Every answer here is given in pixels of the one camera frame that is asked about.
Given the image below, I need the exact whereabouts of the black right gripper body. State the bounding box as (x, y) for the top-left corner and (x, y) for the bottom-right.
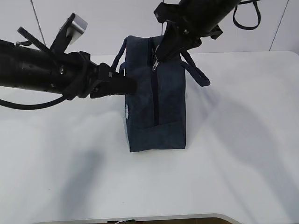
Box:
(154, 0), (238, 40)

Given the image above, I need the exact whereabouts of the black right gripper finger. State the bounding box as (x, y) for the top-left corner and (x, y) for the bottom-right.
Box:
(155, 23), (185, 61)
(161, 35), (202, 62)

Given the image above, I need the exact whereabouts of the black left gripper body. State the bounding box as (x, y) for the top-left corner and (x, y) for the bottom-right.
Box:
(59, 51), (100, 99)

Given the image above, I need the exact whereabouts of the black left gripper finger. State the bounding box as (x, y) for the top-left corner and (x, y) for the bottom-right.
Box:
(98, 63), (137, 95)
(89, 85), (127, 98)

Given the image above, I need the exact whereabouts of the navy blue fabric bag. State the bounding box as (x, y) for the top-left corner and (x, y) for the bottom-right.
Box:
(112, 35), (210, 152)

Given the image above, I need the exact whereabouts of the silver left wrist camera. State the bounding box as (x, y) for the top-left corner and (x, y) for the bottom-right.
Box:
(50, 13), (89, 56)

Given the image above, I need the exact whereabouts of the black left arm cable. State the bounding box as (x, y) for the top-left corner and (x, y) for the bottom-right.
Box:
(0, 27), (92, 110)

